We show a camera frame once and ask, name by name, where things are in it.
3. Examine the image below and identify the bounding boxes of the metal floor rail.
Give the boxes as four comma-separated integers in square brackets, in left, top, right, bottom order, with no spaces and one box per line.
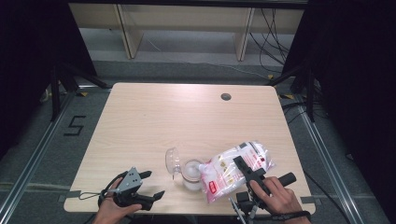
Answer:
[294,98,366,224]
[0,89,79,217]

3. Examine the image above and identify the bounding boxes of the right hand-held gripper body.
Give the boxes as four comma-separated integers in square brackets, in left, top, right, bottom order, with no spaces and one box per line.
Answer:
[229,167,298,224]

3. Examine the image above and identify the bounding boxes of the clear glass jar hinged lid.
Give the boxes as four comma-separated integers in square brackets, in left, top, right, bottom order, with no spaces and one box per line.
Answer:
[164,147,206,192]

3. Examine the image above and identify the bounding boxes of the red and white spouted pouch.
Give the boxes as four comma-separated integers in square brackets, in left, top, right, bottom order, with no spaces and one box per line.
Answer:
[198,140,276,205]

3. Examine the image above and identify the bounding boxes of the long black floor cable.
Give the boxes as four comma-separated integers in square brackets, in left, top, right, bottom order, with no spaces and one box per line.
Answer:
[303,170,353,224]

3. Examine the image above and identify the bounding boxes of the person's left hand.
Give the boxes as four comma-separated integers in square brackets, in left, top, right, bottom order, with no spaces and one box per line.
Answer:
[92,179,143,224]

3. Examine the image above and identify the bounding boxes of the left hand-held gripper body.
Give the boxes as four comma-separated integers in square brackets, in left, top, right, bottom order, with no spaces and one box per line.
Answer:
[112,166,156,211]

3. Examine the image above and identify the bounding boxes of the black metal stand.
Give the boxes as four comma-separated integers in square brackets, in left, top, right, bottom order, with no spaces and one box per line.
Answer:
[265,64,318,123]
[49,61,109,123]

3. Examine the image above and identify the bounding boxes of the person's right hand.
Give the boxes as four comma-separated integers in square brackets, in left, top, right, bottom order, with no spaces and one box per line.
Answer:
[248,175,304,218]

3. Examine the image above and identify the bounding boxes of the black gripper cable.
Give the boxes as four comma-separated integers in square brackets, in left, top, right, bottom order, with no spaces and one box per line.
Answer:
[96,171,128,209]
[251,210,313,223]

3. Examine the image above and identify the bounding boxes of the black curtain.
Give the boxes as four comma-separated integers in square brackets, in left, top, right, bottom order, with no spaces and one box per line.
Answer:
[0,0,98,161]
[280,0,396,224]

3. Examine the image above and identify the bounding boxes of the bundle of black cables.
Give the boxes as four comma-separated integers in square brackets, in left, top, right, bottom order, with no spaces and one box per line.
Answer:
[248,7,293,75]

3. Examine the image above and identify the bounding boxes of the thin grey cord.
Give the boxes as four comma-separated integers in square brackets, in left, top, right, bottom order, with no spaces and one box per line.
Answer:
[77,191,106,202]

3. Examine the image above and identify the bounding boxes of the light wooden shelf unit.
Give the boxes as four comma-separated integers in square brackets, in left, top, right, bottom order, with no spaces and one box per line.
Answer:
[67,3,304,62]

